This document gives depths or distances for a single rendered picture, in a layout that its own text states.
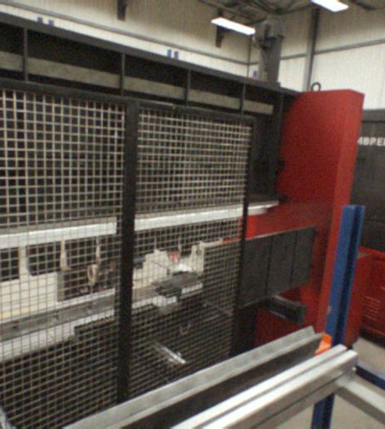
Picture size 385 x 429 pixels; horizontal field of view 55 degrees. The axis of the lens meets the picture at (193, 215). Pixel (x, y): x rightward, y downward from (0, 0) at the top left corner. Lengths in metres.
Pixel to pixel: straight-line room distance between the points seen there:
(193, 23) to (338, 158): 8.67
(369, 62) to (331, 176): 7.13
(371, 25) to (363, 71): 0.97
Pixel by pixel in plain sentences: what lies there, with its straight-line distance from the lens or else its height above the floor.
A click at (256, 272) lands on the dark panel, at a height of 1.11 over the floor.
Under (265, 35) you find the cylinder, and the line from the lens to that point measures 2.79.
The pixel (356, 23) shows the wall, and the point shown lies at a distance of 10.25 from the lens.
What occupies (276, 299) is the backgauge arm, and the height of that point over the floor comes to 0.85.
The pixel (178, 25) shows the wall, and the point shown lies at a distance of 10.71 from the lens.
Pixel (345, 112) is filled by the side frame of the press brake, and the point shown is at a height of 2.14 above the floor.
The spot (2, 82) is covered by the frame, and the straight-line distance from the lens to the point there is 1.08.
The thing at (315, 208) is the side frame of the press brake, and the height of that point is 1.46.
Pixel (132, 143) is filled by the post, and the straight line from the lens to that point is 1.24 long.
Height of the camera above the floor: 1.87
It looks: 11 degrees down
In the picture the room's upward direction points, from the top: 4 degrees clockwise
